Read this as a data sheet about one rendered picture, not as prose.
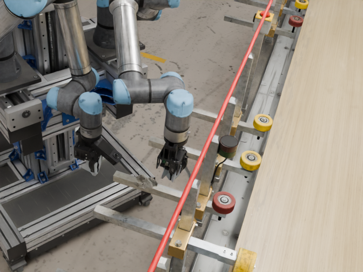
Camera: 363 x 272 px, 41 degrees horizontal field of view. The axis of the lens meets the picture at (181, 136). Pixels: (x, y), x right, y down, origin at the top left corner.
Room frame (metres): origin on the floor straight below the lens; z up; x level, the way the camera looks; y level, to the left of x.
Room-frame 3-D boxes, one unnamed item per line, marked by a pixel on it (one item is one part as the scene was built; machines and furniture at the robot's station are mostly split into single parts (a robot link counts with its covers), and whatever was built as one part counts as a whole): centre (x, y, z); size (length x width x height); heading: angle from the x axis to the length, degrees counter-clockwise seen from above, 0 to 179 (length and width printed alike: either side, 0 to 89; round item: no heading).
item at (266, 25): (1.92, -0.28, 1.18); 0.07 x 0.07 x 0.08; 77
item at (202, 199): (1.16, -0.11, 0.85); 0.14 x 0.06 x 0.05; 167
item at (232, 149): (1.17, -0.16, 1.13); 0.06 x 0.06 x 0.02
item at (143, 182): (1.19, 0.10, 0.87); 0.09 x 0.07 x 0.02; 77
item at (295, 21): (2.58, -0.56, 0.85); 0.08 x 0.08 x 0.11
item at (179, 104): (1.10, 0.02, 1.29); 0.09 x 0.08 x 0.11; 16
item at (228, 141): (1.17, -0.15, 1.03); 0.06 x 0.06 x 0.22; 77
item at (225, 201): (1.13, -0.18, 0.85); 0.08 x 0.08 x 0.11
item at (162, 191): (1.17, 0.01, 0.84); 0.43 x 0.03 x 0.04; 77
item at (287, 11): (2.87, -0.42, 0.82); 0.44 x 0.03 x 0.04; 77
